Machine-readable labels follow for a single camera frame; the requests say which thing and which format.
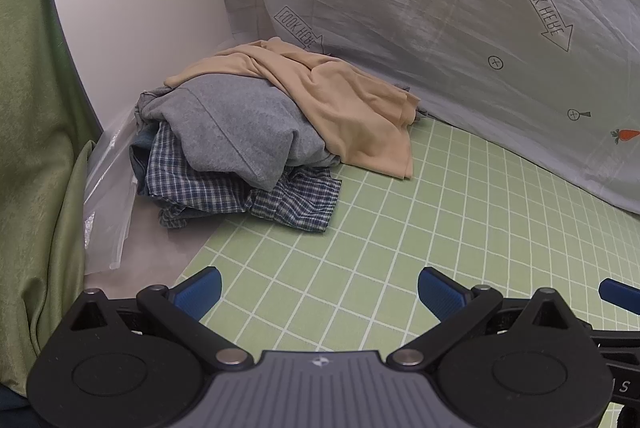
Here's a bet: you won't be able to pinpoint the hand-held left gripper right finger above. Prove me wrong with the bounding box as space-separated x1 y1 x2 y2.
387 267 577 368

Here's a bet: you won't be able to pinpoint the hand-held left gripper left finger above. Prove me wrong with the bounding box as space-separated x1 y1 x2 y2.
69 267 253 370

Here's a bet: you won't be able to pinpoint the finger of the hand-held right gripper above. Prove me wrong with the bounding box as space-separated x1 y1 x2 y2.
587 278 640 357

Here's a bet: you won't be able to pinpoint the beige garment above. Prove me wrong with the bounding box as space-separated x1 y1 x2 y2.
164 37 422 181

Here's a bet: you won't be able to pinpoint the pale grey underlay sheet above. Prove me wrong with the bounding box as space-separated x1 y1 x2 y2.
85 203 246 299

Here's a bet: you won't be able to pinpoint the green grid mat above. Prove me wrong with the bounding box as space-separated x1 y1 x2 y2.
172 113 640 428

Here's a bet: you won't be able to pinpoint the blue plaid shirt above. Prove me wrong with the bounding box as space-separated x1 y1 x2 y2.
137 123 343 234

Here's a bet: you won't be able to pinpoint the clear plastic bag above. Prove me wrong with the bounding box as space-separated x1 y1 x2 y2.
82 105 151 271

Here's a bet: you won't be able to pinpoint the blue jeans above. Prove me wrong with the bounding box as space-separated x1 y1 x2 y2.
129 128 161 199

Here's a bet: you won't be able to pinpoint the grey sweatshirt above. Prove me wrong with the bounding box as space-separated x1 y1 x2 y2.
135 73 341 191

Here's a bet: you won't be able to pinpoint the green curtain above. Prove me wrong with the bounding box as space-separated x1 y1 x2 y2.
0 0 106 401

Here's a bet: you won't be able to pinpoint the grey carrot print sheet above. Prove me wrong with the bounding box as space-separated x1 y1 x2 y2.
205 0 640 221

